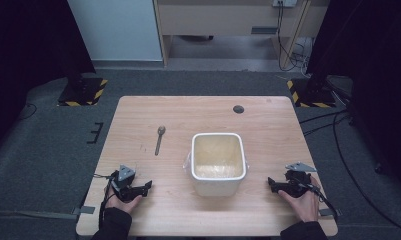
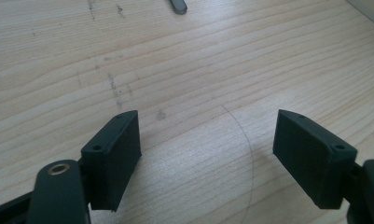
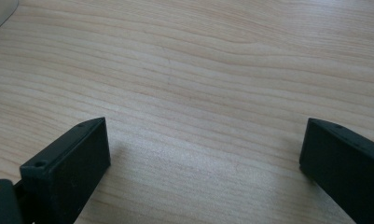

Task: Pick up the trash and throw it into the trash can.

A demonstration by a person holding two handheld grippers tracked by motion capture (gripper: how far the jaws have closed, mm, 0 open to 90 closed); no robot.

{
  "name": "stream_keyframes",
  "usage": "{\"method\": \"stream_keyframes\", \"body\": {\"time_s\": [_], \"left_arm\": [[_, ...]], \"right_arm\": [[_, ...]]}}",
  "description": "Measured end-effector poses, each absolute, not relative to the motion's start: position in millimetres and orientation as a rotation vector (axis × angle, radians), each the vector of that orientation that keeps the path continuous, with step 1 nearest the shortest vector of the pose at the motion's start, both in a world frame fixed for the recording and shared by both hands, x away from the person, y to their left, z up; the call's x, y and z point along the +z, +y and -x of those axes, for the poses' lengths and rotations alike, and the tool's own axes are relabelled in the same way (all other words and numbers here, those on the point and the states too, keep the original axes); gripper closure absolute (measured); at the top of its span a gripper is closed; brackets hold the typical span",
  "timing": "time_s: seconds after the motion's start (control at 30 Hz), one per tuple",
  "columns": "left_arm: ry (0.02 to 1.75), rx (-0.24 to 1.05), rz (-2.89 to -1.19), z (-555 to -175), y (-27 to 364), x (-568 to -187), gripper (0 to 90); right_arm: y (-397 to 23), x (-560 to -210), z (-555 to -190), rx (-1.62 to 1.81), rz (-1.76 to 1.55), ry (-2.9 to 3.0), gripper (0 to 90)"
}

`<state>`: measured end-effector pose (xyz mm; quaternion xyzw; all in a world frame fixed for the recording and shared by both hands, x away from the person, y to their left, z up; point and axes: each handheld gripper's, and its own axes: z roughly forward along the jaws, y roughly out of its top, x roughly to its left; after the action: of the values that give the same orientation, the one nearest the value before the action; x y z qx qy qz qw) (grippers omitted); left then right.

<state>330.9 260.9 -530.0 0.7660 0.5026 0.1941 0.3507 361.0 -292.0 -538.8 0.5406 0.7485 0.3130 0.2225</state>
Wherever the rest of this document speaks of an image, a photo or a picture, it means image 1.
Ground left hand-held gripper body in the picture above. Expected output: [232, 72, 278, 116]
[109, 164, 146, 203]

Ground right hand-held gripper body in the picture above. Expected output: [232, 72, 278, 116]
[281, 161, 318, 199]

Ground metal spoon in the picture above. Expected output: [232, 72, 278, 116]
[154, 125, 167, 157]

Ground white square plastic bin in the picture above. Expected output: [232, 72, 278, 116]
[182, 132, 250, 198]

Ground person's left hand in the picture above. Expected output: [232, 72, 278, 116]
[104, 184, 143, 214]

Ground person's right hand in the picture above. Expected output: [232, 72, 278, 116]
[277, 175, 322, 224]

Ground grey tape strip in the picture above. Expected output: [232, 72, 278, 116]
[318, 207, 343, 218]
[71, 205, 97, 216]

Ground black stand base striped tape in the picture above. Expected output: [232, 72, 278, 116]
[286, 77, 338, 109]
[56, 77, 109, 108]

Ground white panel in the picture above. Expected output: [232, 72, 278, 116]
[67, 0, 164, 62]

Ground black curtain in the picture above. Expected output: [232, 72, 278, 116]
[305, 0, 401, 191]
[0, 0, 97, 158]

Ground light wooden desk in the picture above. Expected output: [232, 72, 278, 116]
[153, 0, 331, 70]

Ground grey power strip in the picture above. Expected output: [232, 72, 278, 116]
[272, 0, 299, 9]

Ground right hand-held gripper cable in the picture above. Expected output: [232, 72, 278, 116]
[297, 179, 340, 224]

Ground hand-held gripper cable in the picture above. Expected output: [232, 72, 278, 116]
[297, 179, 340, 224]
[93, 172, 121, 232]

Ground left hand-held gripper cable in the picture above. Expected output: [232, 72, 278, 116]
[93, 172, 121, 232]

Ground long black floor cable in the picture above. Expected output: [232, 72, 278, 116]
[332, 110, 401, 235]

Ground black floor cables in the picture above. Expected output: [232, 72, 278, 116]
[298, 108, 352, 137]

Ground thin black floor cable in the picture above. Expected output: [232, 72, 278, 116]
[18, 102, 38, 121]

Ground black hanging cables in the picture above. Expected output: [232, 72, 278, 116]
[275, 2, 312, 73]

